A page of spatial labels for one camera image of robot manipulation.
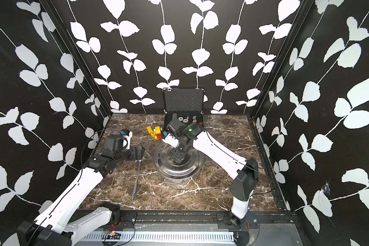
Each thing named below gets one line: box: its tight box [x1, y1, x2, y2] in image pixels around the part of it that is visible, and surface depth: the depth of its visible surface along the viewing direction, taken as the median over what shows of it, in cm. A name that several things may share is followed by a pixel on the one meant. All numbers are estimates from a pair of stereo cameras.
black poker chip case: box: [162, 87, 205, 134], surface depth 116 cm
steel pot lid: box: [153, 142, 205, 179], surface depth 76 cm
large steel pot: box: [155, 167, 201, 185], surface depth 74 cm
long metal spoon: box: [132, 159, 141, 202], surface depth 85 cm
